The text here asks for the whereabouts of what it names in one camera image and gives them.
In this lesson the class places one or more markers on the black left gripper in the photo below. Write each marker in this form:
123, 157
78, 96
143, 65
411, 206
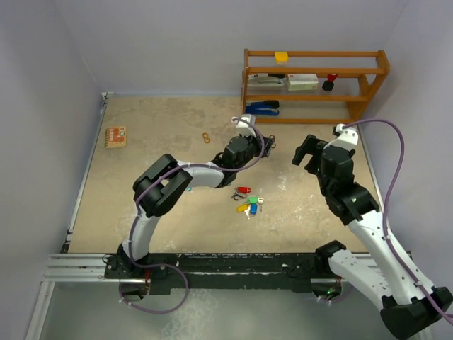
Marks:
267, 143

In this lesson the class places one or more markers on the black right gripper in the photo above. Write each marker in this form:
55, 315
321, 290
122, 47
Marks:
313, 146

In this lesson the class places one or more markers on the red carabiner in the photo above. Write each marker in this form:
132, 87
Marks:
271, 141

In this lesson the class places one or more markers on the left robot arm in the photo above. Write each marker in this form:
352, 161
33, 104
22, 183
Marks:
160, 187

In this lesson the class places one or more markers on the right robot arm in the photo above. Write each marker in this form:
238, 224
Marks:
407, 300

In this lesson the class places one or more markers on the blue black stapler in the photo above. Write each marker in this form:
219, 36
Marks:
268, 107

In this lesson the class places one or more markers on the red tag key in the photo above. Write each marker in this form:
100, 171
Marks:
243, 189

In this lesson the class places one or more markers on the wooden shelf rack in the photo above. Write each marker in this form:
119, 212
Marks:
350, 77

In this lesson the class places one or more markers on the black carabiner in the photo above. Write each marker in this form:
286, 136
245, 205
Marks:
239, 196

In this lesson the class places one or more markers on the green tag key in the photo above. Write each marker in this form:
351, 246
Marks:
258, 201

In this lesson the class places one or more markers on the orange carabiner far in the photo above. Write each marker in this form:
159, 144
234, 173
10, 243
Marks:
205, 137

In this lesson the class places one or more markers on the white grey stapler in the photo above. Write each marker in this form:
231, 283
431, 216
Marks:
266, 80

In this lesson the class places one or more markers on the white red box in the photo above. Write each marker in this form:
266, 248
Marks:
302, 82

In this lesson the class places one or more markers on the blue tag key lower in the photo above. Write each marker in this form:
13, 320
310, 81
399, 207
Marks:
251, 210

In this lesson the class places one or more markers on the red black stamp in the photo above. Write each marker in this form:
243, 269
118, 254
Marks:
329, 82

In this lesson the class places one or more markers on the yellow tag key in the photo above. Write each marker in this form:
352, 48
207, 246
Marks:
242, 208

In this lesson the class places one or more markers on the yellow block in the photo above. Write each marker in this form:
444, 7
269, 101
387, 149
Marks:
281, 58

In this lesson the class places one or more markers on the orange small notebook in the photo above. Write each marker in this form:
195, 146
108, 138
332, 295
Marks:
115, 137

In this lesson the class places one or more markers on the black base frame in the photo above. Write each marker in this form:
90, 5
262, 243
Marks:
249, 271

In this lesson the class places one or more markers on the aluminium rail frame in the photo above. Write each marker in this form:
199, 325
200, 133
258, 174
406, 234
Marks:
64, 267

